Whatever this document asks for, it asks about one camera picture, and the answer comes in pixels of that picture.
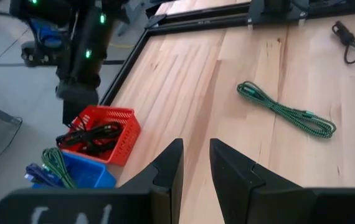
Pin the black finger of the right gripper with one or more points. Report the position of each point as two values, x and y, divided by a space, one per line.
68 110
78 110

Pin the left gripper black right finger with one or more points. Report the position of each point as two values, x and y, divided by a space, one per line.
243 193

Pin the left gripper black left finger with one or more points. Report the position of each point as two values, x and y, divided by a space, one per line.
165 186

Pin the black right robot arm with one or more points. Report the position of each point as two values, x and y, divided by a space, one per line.
87 46

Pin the red plastic bin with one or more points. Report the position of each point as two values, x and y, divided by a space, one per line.
124 137

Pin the blue plastic bin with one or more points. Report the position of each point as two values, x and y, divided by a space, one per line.
87 174

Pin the black aluminium rig frame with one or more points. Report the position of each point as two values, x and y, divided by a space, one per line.
127 63

